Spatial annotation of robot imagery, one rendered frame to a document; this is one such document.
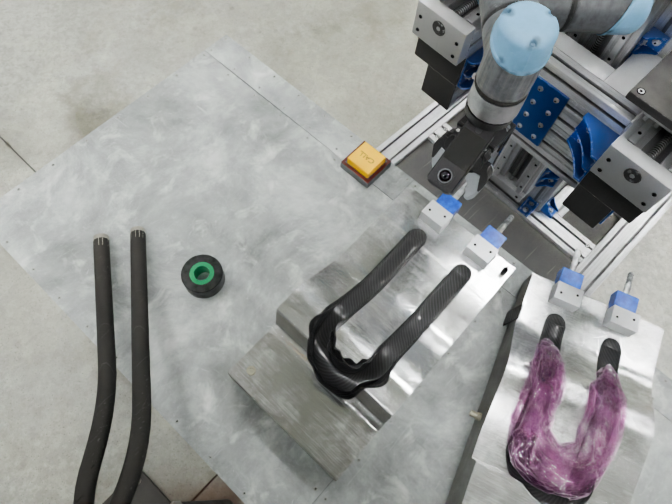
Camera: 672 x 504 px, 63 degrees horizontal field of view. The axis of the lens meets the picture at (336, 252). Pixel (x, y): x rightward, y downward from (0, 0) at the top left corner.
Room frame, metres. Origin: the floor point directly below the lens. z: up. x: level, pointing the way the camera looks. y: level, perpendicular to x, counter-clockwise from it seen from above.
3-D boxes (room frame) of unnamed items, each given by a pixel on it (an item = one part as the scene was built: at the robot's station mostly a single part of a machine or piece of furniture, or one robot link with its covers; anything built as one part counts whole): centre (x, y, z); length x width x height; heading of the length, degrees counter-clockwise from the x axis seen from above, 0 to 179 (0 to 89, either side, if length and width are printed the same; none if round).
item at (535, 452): (0.16, -0.42, 0.90); 0.26 x 0.18 x 0.08; 161
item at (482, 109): (0.53, -0.20, 1.23); 0.08 x 0.08 x 0.05
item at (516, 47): (0.54, -0.20, 1.31); 0.09 x 0.08 x 0.11; 4
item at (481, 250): (0.48, -0.30, 0.89); 0.13 x 0.05 x 0.05; 143
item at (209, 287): (0.37, 0.25, 0.82); 0.08 x 0.08 x 0.04
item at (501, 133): (0.54, -0.20, 1.15); 0.09 x 0.08 x 0.12; 143
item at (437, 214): (0.55, -0.21, 0.89); 0.13 x 0.05 x 0.05; 143
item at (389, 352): (0.31, -0.10, 0.92); 0.35 x 0.16 x 0.09; 143
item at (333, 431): (0.30, -0.09, 0.87); 0.50 x 0.26 x 0.14; 143
